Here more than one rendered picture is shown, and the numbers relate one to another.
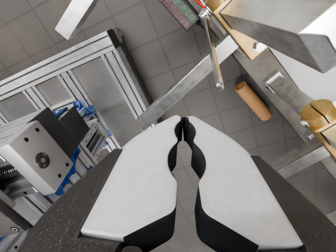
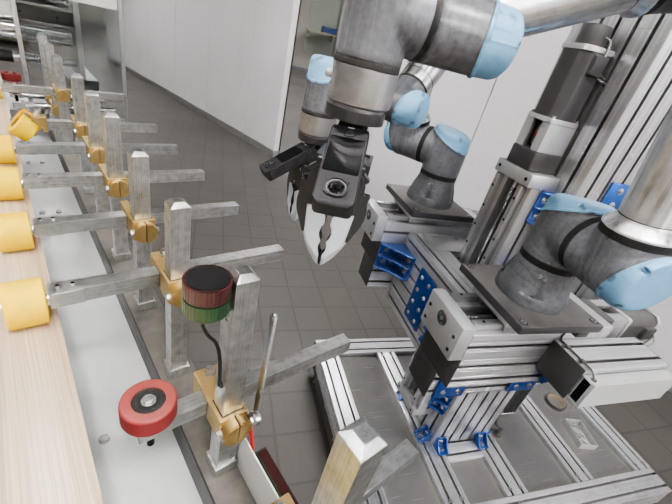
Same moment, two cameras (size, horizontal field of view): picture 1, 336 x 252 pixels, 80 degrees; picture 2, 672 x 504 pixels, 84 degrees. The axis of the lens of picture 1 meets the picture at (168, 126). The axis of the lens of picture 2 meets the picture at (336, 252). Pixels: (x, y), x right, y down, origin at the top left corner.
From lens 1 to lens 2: 41 cm
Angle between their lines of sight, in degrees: 29
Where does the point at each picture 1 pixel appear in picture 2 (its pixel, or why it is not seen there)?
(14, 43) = not seen: outside the picture
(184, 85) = (291, 361)
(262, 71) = (186, 381)
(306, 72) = (122, 377)
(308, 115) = not seen: hidden behind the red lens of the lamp
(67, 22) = (403, 453)
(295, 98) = (180, 325)
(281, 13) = (249, 308)
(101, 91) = not seen: hidden behind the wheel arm
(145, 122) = (339, 340)
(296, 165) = (211, 260)
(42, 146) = (443, 331)
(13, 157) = (462, 320)
